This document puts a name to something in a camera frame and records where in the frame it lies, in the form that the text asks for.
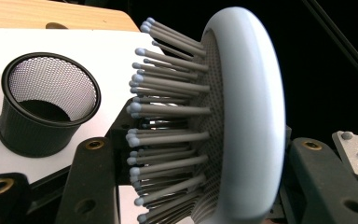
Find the black metal stand rod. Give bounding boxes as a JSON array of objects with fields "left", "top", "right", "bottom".
[{"left": 302, "top": 0, "right": 358, "bottom": 92}]

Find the light blue hairbrush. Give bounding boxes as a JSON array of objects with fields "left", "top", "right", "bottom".
[{"left": 125, "top": 7, "right": 286, "bottom": 224}]

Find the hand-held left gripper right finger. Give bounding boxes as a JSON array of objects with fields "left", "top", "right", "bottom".
[{"left": 286, "top": 137, "right": 358, "bottom": 224}]

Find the black mesh pen holder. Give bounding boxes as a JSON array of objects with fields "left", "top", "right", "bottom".
[{"left": 0, "top": 51, "right": 103, "bottom": 159}]

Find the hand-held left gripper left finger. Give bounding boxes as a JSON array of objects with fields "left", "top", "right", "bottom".
[{"left": 55, "top": 136, "right": 121, "bottom": 224}]

